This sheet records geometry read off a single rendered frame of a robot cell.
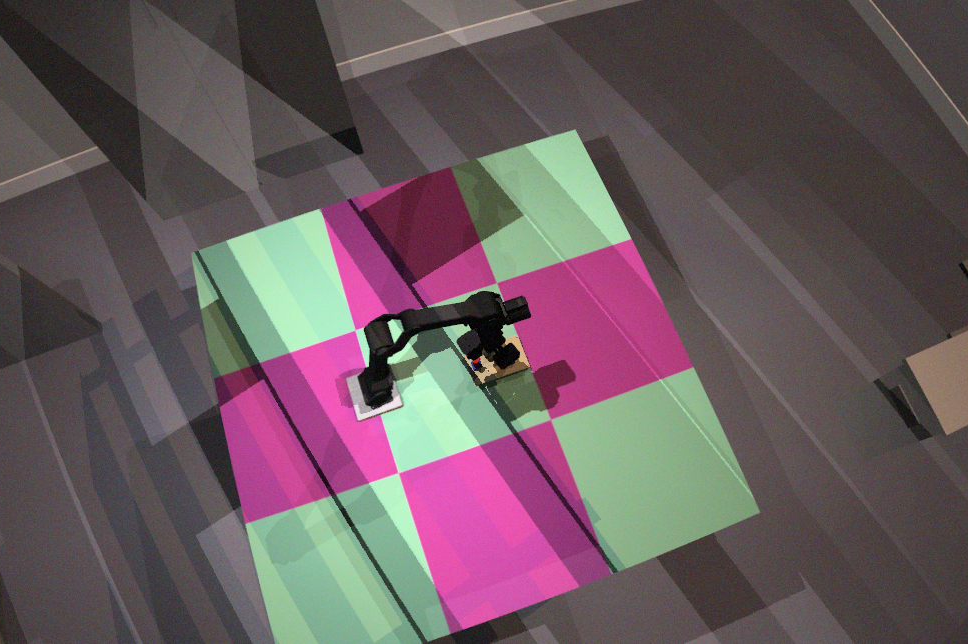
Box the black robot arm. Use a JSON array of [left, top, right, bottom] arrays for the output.
[[357, 291, 531, 409]]

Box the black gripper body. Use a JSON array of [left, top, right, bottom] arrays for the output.
[[475, 326, 520, 370]]

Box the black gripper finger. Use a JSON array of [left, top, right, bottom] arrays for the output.
[[483, 338, 506, 353]]

